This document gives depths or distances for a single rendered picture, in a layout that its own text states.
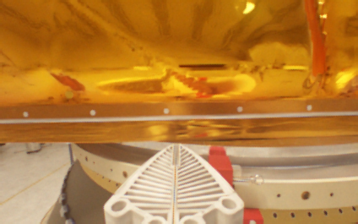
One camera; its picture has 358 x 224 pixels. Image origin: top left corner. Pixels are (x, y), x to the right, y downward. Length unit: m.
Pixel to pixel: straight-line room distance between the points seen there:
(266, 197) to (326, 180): 0.10
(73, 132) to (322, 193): 0.47
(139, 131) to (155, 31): 0.19
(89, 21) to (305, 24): 0.38
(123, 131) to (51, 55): 0.18
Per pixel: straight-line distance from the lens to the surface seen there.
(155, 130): 0.29
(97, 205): 0.48
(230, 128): 0.31
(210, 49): 0.25
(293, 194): 0.30
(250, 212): 0.28
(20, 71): 0.37
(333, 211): 0.42
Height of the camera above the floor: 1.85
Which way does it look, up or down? 6 degrees down
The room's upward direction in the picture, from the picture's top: 1 degrees counter-clockwise
